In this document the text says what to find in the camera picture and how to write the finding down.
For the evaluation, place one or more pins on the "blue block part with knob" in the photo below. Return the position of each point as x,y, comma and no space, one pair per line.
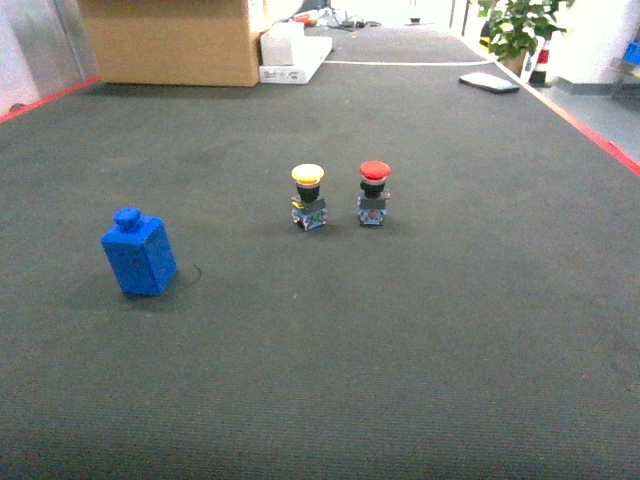
139,252

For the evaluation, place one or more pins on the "yellow mushroom push button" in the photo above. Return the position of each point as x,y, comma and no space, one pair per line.
308,208

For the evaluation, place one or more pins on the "red mushroom push button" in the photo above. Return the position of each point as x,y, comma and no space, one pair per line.
372,202

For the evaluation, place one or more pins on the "flat white box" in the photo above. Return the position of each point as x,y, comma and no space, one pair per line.
307,55

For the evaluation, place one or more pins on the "small white box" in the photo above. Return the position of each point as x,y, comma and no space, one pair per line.
283,44

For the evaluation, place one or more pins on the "black tablet device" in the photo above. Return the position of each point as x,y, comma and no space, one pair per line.
487,82

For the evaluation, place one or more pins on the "large cardboard box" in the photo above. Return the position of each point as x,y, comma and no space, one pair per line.
190,43

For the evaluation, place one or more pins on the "red white traffic cone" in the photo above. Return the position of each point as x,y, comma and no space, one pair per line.
539,72

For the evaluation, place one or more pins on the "green potted plant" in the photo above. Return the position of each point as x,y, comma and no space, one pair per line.
512,29

